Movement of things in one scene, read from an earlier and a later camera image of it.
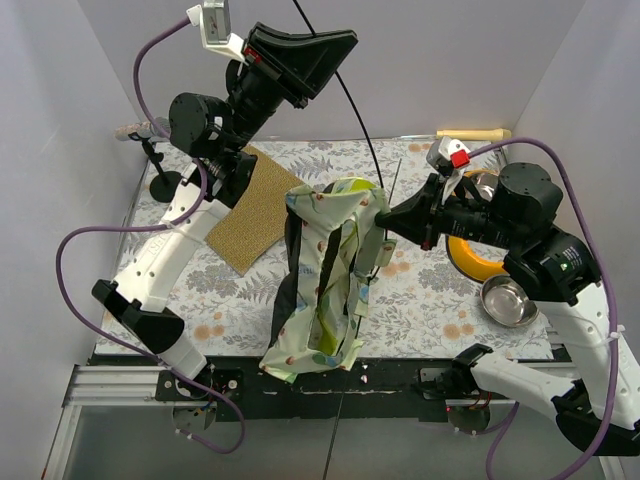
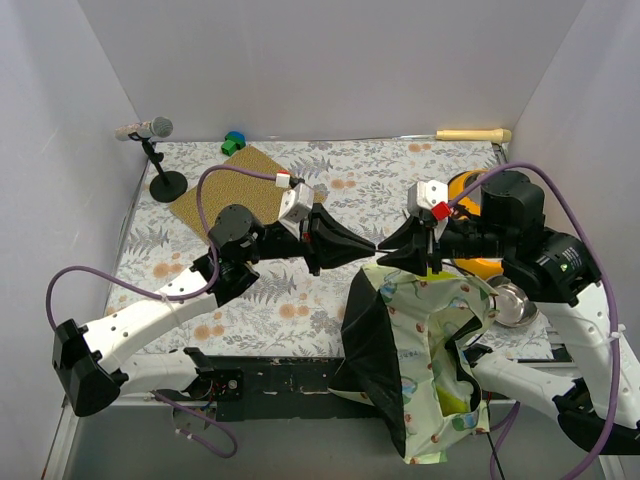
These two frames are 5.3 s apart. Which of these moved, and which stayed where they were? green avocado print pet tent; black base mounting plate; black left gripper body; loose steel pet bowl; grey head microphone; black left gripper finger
Moved: black left gripper body; green avocado print pet tent; black left gripper finger
Stayed: black base mounting plate; grey head microphone; loose steel pet bowl
